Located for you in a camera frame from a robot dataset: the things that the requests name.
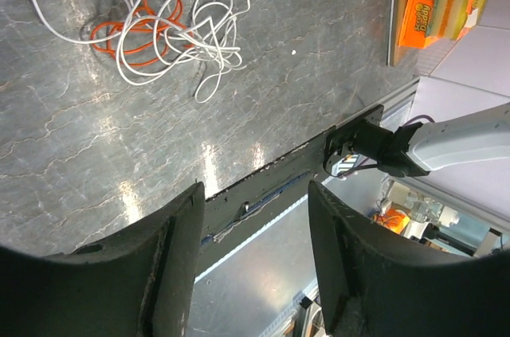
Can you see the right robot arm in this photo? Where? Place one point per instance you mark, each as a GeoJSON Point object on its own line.
{"type": "Point", "coordinates": [416, 149]}

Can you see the orange snack box lower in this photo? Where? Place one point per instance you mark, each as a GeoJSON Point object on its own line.
{"type": "Point", "coordinates": [414, 25]}

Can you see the white wire shelf rack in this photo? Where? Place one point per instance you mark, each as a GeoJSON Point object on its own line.
{"type": "Point", "coordinates": [430, 54]}

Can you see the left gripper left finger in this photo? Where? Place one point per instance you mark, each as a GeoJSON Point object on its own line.
{"type": "Point", "coordinates": [135, 282]}

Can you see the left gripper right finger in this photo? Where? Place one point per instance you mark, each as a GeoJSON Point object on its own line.
{"type": "Point", "coordinates": [373, 282]}

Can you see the yellow sponge pack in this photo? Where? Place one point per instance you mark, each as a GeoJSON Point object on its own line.
{"type": "Point", "coordinates": [453, 19]}

